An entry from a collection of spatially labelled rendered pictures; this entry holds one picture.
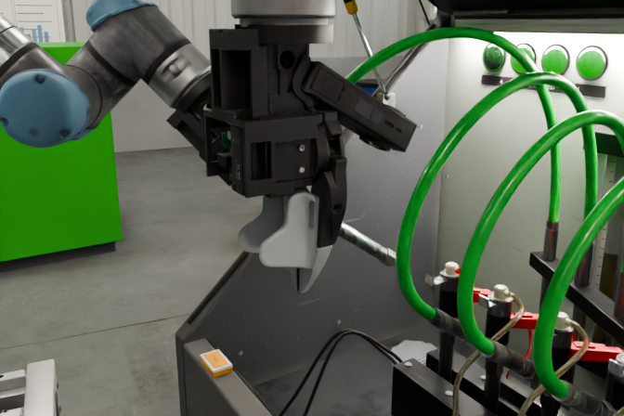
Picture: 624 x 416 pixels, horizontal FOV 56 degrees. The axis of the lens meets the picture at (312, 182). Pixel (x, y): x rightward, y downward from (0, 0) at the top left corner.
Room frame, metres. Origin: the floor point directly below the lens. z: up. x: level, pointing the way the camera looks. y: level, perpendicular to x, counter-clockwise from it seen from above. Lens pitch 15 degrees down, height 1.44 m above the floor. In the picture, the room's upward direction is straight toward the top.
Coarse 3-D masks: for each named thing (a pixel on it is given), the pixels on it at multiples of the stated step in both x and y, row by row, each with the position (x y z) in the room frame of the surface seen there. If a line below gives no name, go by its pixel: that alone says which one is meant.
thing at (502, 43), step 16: (432, 32) 0.75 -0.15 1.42; (448, 32) 0.75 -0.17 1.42; (464, 32) 0.76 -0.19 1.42; (480, 32) 0.77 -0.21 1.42; (384, 48) 0.74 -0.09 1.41; (400, 48) 0.74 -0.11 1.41; (512, 48) 0.78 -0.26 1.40; (368, 64) 0.73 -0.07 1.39; (528, 64) 0.79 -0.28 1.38; (352, 80) 0.72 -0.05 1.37; (544, 96) 0.79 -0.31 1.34; (544, 112) 0.80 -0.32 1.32; (560, 160) 0.80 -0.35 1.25; (560, 176) 0.80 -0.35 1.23; (560, 192) 0.81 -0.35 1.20
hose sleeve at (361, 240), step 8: (344, 224) 0.72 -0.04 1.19; (344, 232) 0.72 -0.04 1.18; (352, 232) 0.72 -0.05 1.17; (352, 240) 0.72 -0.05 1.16; (360, 240) 0.72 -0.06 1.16; (368, 240) 0.73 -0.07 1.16; (360, 248) 0.73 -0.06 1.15; (368, 248) 0.72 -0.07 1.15; (376, 248) 0.73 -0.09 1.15; (384, 248) 0.74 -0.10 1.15; (376, 256) 0.73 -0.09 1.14; (384, 256) 0.73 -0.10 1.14
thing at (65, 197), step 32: (0, 128) 3.25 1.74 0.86; (96, 128) 3.51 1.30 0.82; (0, 160) 3.24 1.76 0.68; (32, 160) 3.33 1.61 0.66; (64, 160) 3.41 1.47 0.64; (96, 160) 3.50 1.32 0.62; (0, 192) 3.23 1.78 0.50; (32, 192) 3.32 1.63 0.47; (64, 192) 3.40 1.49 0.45; (96, 192) 3.50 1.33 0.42; (0, 224) 3.22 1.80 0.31; (32, 224) 3.30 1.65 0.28; (64, 224) 3.39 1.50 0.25; (96, 224) 3.49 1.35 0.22; (0, 256) 3.21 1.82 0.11; (32, 256) 3.33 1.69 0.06; (64, 256) 3.42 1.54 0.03
